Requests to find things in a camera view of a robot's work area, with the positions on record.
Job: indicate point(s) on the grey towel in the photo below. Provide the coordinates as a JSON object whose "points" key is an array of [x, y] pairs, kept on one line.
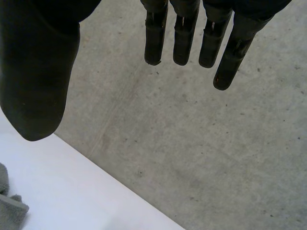
{"points": [[9, 210]]}

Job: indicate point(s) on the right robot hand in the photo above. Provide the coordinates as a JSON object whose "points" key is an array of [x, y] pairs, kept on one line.
{"points": [[36, 72]]}

